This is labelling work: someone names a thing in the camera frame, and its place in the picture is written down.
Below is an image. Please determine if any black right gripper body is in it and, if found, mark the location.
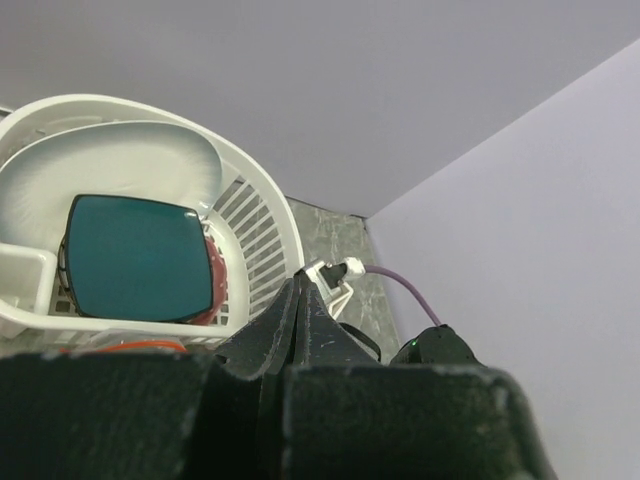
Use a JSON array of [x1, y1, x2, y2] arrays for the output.
[[340, 323, 482, 366]]

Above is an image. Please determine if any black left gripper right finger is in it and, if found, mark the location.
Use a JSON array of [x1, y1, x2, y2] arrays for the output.
[[259, 365, 557, 479]]

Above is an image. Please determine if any clear zip bag orange zipper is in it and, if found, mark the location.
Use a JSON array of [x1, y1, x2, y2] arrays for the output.
[[59, 339, 188, 354]]

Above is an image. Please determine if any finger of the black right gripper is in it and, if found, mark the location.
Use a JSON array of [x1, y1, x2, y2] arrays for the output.
[[292, 272, 380, 367], [214, 277, 299, 381]]

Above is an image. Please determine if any white oval plate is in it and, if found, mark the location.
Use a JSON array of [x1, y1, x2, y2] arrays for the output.
[[1, 121, 223, 251]]

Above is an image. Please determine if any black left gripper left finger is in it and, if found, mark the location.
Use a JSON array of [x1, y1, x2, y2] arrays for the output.
[[1, 353, 258, 479]]

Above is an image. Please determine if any white plastic dish basket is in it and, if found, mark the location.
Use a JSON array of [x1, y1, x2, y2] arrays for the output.
[[1, 94, 304, 345]]

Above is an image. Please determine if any teal square plate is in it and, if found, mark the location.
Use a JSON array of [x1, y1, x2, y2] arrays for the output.
[[59, 194, 213, 323]]

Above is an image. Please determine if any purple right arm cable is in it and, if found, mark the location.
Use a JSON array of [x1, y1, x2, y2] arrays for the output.
[[364, 264, 444, 329]]

